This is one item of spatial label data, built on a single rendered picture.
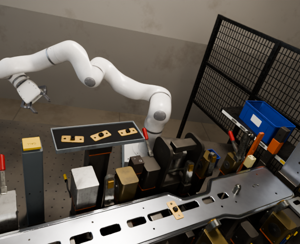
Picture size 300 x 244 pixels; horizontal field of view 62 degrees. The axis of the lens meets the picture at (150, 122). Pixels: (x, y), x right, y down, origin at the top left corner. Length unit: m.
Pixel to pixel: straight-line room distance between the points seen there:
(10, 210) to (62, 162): 0.70
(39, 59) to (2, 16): 1.86
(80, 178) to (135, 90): 0.58
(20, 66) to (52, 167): 0.59
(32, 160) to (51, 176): 0.50
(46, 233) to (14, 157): 0.78
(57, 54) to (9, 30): 1.93
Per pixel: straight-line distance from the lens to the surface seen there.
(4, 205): 0.97
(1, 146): 1.75
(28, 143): 1.03
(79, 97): 3.36
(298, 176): 1.54
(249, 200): 1.29
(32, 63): 1.42
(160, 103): 1.30
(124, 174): 1.03
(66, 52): 1.31
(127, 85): 1.32
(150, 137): 1.48
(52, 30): 3.10
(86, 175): 0.97
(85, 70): 1.26
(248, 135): 1.32
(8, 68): 1.42
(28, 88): 1.46
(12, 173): 1.58
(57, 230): 0.97
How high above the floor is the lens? 1.81
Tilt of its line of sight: 32 degrees down
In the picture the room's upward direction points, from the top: 14 degrees clockwise
